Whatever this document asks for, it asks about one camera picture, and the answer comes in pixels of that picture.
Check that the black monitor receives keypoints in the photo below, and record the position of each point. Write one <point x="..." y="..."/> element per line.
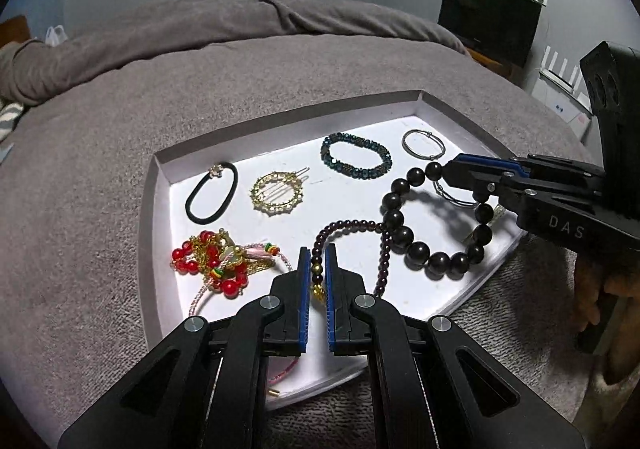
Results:
<point x="490" y="19"/>

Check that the white plastic bag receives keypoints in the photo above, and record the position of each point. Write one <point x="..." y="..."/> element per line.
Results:
<point x="55" y="36"/>

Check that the grey folded duvet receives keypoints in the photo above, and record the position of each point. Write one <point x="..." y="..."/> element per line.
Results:
<point x="200" y="29"/>

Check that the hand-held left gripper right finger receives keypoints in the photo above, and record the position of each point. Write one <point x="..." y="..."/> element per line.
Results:
<point x="330" y="299"/>

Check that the grey bedspread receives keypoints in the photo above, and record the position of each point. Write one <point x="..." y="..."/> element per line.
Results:
<point x="75" y="229"/>

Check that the wooden headboard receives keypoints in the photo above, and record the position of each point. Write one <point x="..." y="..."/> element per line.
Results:
<point x="12" y="31"/>

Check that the thin silver bangle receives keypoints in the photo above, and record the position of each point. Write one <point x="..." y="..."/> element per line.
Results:
<point x="403" y="143"/>

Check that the white router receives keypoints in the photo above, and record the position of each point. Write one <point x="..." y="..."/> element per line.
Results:
<point x="565" y="74"/>

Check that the gold round hair clip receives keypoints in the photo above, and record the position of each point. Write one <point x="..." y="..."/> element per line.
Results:
<point x="257" y="189"/>

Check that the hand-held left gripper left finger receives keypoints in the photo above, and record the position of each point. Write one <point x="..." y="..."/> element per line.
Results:
<point x="302" y="299"/>

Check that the white box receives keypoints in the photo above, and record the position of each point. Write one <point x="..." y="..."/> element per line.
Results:
<point x="560" y="109"/>

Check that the white shallow tray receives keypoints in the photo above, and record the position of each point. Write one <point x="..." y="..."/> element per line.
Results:
<point x="350" y="199"/>

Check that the wooden stand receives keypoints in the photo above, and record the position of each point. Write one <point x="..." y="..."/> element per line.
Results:
<point x="490" y="61"/>

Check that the striped pillow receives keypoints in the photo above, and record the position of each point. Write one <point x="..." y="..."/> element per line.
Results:
<point x="10" y="121"/>

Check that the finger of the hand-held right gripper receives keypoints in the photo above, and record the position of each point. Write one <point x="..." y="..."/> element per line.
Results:
<point x="470" y="184"/>
<point x="480" y="161"/>

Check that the person's right hand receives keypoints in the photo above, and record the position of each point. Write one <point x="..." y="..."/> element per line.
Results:
<point x="585" y="289"/>

